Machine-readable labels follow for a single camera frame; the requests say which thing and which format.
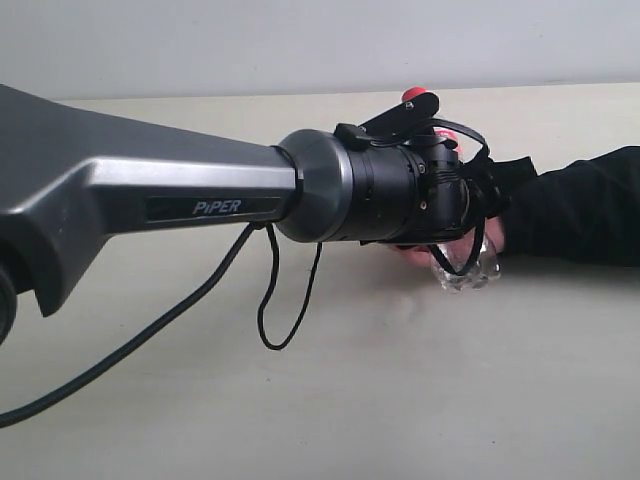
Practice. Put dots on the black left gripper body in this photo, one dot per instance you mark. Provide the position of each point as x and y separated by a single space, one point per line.
442 194

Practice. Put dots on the black-sleeved forearm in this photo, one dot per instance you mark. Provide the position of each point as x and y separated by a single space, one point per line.
586 212

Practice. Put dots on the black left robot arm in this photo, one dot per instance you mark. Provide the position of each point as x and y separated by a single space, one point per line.
71 179

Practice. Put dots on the clear red-label cola bottle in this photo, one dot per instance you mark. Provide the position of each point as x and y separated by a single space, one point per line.
471 261

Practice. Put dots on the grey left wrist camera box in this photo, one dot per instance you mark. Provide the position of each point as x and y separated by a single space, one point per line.
417 103

